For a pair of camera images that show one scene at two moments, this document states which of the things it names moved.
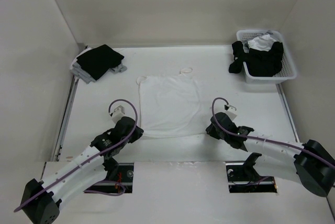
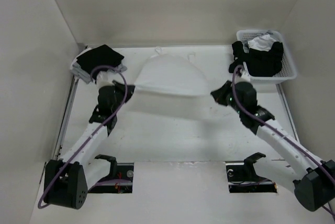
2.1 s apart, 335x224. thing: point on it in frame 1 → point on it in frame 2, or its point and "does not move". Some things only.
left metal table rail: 65,117 does not move
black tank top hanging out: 240,57 does not move
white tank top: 170,104 → 172,74
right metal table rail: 287,111 does not move
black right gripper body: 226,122 → 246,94
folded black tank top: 98,60 does not move
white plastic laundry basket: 287,73 does not move
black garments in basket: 260,63 does not move
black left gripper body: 134,136 → 115,106
